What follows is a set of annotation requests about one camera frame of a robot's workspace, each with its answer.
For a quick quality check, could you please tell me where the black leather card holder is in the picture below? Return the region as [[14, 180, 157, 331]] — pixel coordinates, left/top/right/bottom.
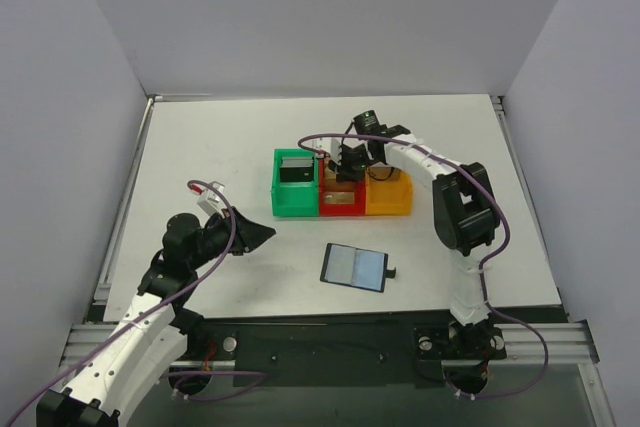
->
[[320, 243, 397, 293]]

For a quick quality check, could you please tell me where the blue credit card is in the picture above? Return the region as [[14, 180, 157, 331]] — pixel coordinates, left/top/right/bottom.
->
[[352, 250, 386, 291]]

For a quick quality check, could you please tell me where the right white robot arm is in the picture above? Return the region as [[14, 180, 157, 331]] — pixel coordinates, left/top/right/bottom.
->
[[328, 110, 511, 328]]

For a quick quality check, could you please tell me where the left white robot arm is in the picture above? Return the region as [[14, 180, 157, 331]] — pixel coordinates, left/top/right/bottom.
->
[[36, 208, 276, 426]]

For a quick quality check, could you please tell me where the black card stack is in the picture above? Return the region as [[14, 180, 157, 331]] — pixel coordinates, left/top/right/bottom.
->
[[279, 156, 315, 183]]

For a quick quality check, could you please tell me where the red plastic bin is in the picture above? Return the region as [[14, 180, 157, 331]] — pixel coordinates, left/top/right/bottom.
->
[[318, 159, 366, 217]]

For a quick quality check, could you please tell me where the orange plastic bin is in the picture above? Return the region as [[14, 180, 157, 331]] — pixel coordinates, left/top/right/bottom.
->
[[365, 166, 413, 216]]

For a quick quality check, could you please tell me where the green plastic bin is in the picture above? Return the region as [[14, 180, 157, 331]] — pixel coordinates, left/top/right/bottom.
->
[[271, 149, 319, 217]]

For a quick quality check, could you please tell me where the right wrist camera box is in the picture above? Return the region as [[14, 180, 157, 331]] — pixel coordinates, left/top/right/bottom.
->
[[310, 137, 341, 165]]

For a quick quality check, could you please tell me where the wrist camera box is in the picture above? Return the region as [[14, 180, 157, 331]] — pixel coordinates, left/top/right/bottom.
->
[[310, 137, 341, 165], [189, 184, 226, 217]]

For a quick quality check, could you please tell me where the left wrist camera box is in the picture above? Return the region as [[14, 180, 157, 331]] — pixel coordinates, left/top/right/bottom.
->
[[189, 184, 226, 217]]

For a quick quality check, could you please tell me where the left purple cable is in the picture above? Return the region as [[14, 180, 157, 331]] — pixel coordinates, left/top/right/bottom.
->
[[4, 179, 269, 427]]

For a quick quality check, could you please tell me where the aluminium frame rail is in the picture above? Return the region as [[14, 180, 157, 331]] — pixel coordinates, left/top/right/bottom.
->
[[60, 94, 210, 366]]

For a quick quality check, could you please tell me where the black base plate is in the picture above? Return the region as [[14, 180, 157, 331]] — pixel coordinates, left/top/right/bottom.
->
[[171, 311, 506, 388]]

